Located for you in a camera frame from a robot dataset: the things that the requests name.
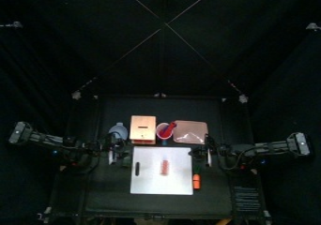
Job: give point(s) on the red toy utensil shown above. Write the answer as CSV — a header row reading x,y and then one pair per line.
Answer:
x,y
170,128

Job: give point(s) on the blue toy utensil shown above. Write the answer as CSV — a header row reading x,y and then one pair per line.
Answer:
x,y
164,142

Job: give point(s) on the metal frame corner bracket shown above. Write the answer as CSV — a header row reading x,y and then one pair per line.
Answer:
x,y
244,98
75,94

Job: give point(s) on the pink plastic cup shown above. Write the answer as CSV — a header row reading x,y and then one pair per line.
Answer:
x,y
161,134

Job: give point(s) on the white text label sticker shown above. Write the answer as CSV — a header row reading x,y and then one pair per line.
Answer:
x,y
247,199

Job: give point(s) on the white cutting board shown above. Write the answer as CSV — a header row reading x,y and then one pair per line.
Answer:
x,y
176,178

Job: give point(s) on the metal frame centre bracket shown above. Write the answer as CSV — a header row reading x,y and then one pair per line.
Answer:
x,y
160,94

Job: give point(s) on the orange toy carrot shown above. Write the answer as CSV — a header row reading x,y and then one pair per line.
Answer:
x,y
196,182

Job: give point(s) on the pink translucent plastic tray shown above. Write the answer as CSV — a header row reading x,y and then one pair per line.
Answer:
x,y
190,132

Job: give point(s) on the small wooden drawer box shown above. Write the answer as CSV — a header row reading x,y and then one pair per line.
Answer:
x,y
144,128

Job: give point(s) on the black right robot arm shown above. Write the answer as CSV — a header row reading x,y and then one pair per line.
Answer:
x,y
272,147

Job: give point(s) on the metal frame side clamp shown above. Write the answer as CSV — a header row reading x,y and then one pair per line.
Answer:
x,y
312,26
17,24

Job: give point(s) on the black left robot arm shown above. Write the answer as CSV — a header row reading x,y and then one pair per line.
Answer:
x,y
42,138

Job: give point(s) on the red sausage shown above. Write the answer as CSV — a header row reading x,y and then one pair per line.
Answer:
x,y
165,167

